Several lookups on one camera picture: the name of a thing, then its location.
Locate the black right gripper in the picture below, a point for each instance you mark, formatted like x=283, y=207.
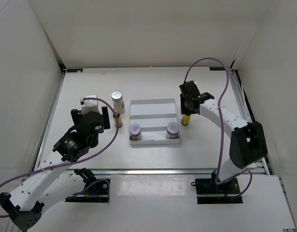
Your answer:
x=184, y=110

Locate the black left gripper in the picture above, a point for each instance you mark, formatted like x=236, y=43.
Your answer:
x=105, y=124

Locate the small yellow bottle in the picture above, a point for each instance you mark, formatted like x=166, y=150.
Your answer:
x=117, y=119
x=185, y=119

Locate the short red-label jar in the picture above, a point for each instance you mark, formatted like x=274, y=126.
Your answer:
x=173, y=131
x=135, y=132

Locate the tall silver-capped shaker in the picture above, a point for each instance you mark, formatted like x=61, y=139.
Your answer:
x=118, y=102

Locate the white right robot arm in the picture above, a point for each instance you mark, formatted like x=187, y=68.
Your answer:
x=247, y=139

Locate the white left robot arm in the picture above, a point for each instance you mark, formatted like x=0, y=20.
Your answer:
x=26, y=204

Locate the white divided tray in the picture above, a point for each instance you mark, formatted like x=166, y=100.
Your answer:
x=153, y=116

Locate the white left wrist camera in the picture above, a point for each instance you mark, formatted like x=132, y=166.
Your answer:
x=89, y=106

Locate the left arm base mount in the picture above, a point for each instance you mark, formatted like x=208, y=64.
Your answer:
x=96, y=190

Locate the aluminium table edge rail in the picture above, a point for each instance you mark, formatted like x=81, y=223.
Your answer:
x=152, y=171

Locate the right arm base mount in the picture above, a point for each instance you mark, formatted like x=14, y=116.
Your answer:
x=208, y=192

